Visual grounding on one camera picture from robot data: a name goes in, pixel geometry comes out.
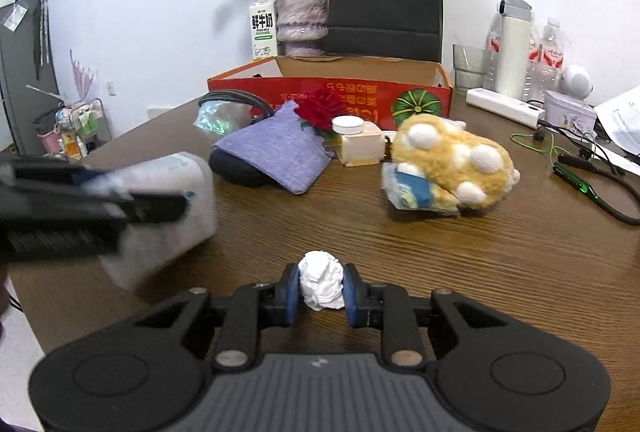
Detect white power strip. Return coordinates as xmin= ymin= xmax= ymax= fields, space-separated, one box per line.
xmin=465 ymin=88 xmax=546 ymax=129

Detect black oval case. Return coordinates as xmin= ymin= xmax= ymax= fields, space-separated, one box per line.
xmin=208 ymin=147 xmax=274 ymax=188

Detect plastic water bottle right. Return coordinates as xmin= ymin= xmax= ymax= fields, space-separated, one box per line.
xmin=523 ymin=18 xmax=565 ymax=103

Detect clear glass cup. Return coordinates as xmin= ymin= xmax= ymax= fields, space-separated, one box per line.
xmin=452 ymin=44 xmax=488 ymax=94

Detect white milk carton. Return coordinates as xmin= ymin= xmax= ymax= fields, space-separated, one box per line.
xmin=250 ymin=0 xmax=279 ymax=60

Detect grey cabinet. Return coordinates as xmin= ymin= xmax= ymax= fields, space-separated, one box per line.
xmin=1 ymin=0 xmax=61 ymax=155

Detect black green neckband earphones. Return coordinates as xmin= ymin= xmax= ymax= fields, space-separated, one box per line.
xmin=508 ymin=131 xmax=640 ymax=228

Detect red artificial rose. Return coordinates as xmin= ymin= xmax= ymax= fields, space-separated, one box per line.
xmin=294 ymin=88 xmax=348 ymax=132

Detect red cardboard box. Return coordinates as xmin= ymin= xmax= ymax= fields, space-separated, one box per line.
xmin=207 ymin=56 xmax=454 ymax=130

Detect white paper stack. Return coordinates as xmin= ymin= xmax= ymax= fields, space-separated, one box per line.
xmin=594 ymin=86 xmax=640 ymax=156

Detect purple ribbed vase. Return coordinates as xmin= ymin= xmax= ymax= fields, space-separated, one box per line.
xmin=277 ymin=0 xmax=329 ymax=57

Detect white tissue pack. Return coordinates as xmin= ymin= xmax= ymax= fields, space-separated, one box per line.
xmin=84 ymin=152 xmax=217 ymax=290

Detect white thermos bottle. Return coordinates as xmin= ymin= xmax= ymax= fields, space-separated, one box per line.
xmin=495 ymin=0 xmax=532 ymax=100

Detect purple fabric pouch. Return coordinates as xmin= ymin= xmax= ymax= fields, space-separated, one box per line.
xmin=215 ymin=100 xmax=331 ymax=195

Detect iridescent plastic bag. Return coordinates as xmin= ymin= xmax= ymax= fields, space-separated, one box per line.
xmin=193 ymin=88 xmax=274 ymax=140

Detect white tin box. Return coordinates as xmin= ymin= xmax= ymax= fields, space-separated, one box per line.
xmin=544 ymin=91 xmax=597 ymax=136

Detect wire storage rack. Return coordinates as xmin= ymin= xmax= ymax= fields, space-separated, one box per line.
xmin=34 ymin=98 xmax=113 ymax=160

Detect cream jar white lid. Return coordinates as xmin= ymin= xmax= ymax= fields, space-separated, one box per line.
xmin=332 ymin=114 xmax=386 ymax=166

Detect white paper ball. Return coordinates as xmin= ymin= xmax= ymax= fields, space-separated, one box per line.
xmin=298 ymin=250 xmax=345 ymax=312

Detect plastic water bottle left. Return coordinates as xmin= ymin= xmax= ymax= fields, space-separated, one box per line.
xmin=484 ymin=13 xmax=502 ymax=91

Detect plastic water bottle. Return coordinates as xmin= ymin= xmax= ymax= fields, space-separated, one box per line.
xmin=523 ymin=18 xmax=565 ymax=103
xmin=484 ymin=13 xmax=502 ymax=91

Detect yellow plush toy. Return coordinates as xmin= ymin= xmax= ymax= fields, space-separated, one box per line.
xmin=391 ymin=114 xmax=521 ymax=213

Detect blue yellow snack packet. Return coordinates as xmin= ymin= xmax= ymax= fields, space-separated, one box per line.
xmin=381 ymin=162 xmax=460 ymax=216

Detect small white round camera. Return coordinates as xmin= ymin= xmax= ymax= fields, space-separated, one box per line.
xmin=559 ymin=69 xmax=593 ymax=100

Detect black paper bag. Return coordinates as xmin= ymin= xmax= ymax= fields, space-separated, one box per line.
xmin=322 ymin=0 xmax=444 ymax=62

